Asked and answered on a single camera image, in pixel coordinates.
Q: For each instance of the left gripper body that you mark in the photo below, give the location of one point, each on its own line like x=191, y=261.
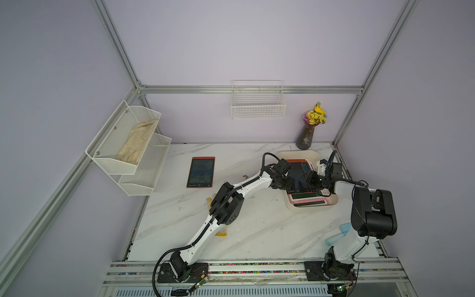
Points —
x=286, y=184

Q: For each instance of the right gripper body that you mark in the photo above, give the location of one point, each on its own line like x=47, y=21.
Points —
x=318, y=180

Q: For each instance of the red writing tablet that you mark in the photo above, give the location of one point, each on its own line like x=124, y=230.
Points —
x=298, y=171
x=201, y=173

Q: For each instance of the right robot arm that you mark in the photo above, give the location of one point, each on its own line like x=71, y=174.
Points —
x=372, y=219

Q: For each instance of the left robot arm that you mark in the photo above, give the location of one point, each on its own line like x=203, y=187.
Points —
x=225, y=208

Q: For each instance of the cream plastic storage box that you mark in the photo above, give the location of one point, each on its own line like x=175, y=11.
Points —
x=313, y=158

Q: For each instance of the pink writing tablet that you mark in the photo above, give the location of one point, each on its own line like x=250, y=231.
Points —
x=308, y=199

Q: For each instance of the dark glass vase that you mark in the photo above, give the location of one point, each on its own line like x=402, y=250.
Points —
x=305, y=138

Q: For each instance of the light blue plastic scoop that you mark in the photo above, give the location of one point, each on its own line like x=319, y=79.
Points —
x=344, y=229

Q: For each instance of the yellow flower bouquet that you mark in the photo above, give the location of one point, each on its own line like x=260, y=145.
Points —
x=316, y=116

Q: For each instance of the beige cloth in shelf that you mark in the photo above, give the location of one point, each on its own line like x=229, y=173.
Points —
x=134, y=147

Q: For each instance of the white wire wall basket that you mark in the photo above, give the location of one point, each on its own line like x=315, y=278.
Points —
x=257, y=100

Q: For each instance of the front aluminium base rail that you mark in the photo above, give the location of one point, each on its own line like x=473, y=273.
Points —
x=377, y=277

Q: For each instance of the white mesh wall shelf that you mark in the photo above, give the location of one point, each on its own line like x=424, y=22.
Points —
x=134, y=180

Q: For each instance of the aluminium frame rails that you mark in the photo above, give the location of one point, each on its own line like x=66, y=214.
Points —
x=19, y=255

